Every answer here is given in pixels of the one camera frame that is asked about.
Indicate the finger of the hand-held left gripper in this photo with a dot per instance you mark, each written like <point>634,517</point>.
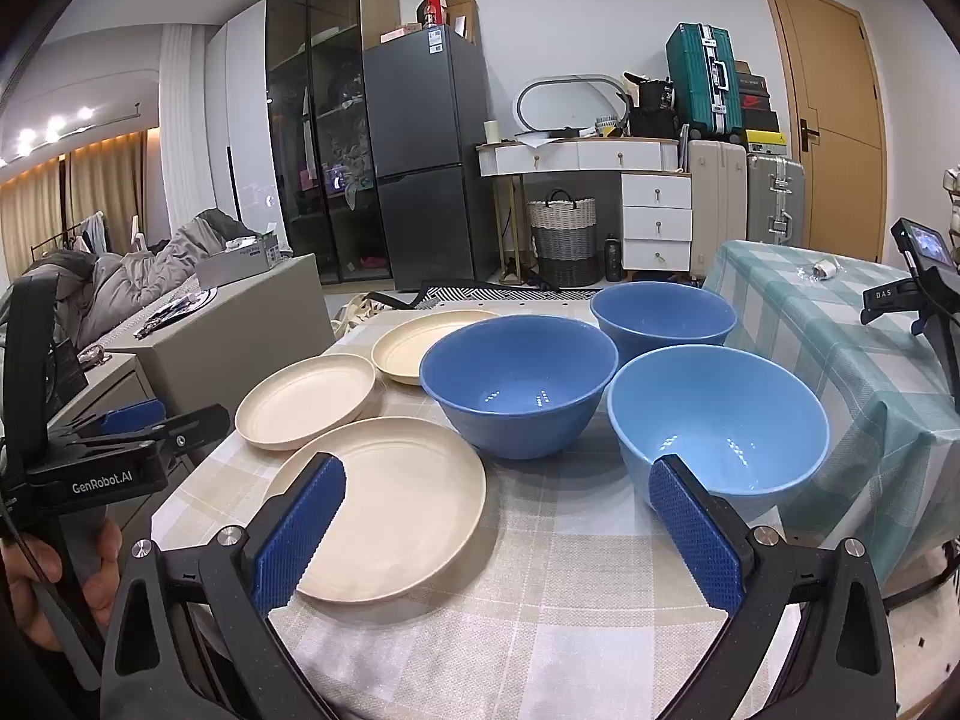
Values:
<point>195,426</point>
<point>135,416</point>

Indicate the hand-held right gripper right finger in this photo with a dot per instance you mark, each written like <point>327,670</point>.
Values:
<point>694,540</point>

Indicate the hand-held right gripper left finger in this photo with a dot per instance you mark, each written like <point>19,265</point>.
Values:
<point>300,532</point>

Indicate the cream plate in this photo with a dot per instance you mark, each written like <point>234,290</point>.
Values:
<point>405,349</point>
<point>405,510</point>
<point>307,405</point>

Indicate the light blue bowl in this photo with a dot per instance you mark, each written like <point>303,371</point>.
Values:
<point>720,412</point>

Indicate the dark blue bowl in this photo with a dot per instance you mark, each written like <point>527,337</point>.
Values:
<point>517,390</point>
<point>660,322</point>

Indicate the person's left hand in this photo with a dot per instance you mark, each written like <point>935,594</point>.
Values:
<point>30,570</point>

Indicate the round printed mat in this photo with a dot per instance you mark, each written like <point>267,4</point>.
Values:
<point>180,311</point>

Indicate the grey down jacket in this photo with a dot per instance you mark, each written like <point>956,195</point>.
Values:
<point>127,277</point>

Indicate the grey cardboard box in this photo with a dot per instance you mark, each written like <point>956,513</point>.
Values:
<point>240,262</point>

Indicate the beige checked tablecloth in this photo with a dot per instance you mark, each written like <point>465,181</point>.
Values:
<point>525,615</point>

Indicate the patterned tote bag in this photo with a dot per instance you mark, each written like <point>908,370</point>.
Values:
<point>360,315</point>

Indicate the teal checked tablecloth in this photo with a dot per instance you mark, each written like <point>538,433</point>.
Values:
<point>825,360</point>

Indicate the tan curtain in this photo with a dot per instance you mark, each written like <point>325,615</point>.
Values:
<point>112,187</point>

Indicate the white curtain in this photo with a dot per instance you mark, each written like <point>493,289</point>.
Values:
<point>184,135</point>

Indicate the black water bottle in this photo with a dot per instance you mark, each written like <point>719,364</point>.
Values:
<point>613,259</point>

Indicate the black white patterned rug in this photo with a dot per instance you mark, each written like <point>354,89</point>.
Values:
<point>480,292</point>

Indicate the white roll in plastic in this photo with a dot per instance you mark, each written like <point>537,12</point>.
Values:
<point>825,270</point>

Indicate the black tripod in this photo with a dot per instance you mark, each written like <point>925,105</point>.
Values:
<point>892,296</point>

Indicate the black glass cabinet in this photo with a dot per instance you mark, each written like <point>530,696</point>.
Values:
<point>322,127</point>

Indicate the woven laundry basket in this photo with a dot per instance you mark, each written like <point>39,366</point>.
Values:
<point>562,240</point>

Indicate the beige suitcase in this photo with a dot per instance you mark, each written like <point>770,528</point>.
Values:
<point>716,202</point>

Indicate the white dressing table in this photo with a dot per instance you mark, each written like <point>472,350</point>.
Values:
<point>652,195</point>

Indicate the dark grey refrigerator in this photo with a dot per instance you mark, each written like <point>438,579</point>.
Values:
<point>427,165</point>

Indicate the silver suitcase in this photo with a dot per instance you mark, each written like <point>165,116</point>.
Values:
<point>772,195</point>

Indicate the yellow black box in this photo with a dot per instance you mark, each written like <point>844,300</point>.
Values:
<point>766,141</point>

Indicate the white cup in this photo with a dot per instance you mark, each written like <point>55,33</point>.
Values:
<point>492,132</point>

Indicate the black bag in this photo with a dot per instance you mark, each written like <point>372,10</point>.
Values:
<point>652,120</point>

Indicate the plain black shoe box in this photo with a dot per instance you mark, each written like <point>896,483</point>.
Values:
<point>761,121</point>

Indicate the shoe rack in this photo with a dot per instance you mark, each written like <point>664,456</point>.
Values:
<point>952,202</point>

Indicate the pink box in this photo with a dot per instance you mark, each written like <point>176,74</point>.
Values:
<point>397,34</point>

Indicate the oval mirror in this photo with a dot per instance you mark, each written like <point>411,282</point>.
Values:
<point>570,101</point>

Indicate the teal suitcase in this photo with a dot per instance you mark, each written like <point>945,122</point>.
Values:
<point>697,75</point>

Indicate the wooden door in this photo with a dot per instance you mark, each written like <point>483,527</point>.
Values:
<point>832,90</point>

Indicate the brown cardboard box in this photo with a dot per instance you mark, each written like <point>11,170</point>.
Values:
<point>461,15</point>

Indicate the black camera with screen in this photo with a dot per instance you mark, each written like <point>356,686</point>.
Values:
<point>926,244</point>

